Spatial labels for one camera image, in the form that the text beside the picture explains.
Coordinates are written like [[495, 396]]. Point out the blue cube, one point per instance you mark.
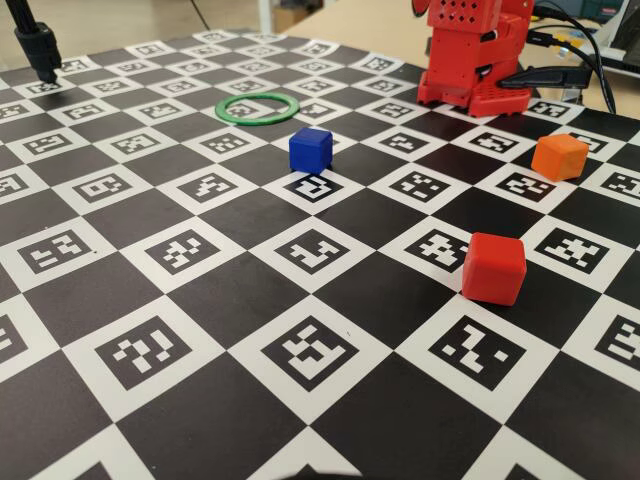
[[310, 152]]

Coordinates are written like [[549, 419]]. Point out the red cube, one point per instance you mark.
[[495, 272]]

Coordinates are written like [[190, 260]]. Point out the red robot arm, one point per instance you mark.
[[465, 40]]

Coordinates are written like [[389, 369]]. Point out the red perforated robot base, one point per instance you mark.
[[500, 100]]

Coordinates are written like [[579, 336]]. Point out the orange cube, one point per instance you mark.
[[557, 160]]

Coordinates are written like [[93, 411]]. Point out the black white ArUco checkerboard mat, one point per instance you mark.
[[350, 300]]

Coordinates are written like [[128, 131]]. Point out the cardboard box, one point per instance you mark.
[[287, 17]]

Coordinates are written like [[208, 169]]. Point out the white furniture leg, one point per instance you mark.
[[265, 17]]

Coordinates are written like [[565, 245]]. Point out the black power plug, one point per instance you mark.
[[545, 77]]

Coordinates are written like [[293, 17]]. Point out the black usb plug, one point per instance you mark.
[[547, 39]]

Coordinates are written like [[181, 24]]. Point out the black tripod leg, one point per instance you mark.
[[40, 47]]

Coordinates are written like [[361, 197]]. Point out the green tool case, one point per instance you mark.
[[595, 7]]

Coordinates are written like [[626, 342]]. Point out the grey laptop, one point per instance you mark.
[[625, 40]]

